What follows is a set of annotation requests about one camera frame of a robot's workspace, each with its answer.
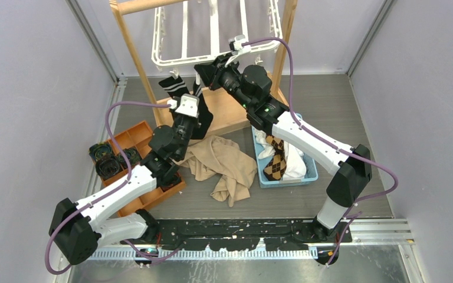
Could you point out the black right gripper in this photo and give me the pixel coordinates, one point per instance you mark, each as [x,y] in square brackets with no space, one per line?
[207,73]

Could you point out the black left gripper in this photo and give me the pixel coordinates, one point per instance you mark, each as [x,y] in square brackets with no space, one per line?
[197,125]

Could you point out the black white-striped sock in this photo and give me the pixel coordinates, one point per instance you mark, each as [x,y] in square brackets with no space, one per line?
[175,88]
[205,117]

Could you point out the white plastic clip hanger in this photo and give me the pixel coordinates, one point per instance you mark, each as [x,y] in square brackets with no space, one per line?
[193,32]

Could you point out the brown argyle sock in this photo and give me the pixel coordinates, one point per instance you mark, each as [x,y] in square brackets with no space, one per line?
[275,169]

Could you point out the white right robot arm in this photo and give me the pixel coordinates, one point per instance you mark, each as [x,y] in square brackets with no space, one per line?
[251,89]

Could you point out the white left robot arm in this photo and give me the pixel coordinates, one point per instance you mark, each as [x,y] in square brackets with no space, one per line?
[79,228]

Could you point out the wooden hanger stand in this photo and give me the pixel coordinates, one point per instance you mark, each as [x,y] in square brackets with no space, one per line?
[228,115]

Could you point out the beige crumpled cloth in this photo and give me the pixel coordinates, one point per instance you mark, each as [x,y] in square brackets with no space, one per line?
[217,155]

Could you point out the orange compartment tray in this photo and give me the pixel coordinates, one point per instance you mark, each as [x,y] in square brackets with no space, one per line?
[139,137]

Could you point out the rolled black sock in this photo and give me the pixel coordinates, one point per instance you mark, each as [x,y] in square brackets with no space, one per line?
[171,183]

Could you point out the rolled dark green sock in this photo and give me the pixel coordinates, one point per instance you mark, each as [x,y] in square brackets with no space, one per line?
[112,165]

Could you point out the rolled dark patterned sock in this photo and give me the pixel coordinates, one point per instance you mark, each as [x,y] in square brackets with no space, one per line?
[99,151]

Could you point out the white sock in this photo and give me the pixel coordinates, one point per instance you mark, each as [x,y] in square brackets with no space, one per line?
[296,168]

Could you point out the light blue plastic basket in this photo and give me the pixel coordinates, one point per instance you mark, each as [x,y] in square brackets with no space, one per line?
[310,176]

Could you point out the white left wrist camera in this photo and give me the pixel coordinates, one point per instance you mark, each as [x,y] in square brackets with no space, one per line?
[186,105]

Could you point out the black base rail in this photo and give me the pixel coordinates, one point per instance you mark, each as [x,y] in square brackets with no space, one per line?
[279,234]

